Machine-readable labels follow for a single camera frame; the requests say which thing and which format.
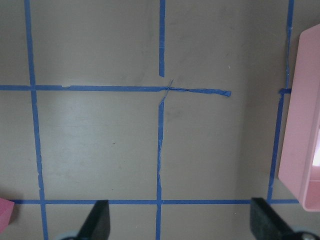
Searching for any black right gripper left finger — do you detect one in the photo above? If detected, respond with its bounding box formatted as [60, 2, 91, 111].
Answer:
[74, 200, 111, 240]

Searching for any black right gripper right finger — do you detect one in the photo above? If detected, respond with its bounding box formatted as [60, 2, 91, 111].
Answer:
[250, 197, 300, 240]

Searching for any pink plastic bin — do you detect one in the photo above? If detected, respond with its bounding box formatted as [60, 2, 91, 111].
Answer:
[278, 25, 320, 212]

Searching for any pink cube near centre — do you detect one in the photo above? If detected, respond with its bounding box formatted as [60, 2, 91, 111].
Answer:
[0, 198, 15, 233]

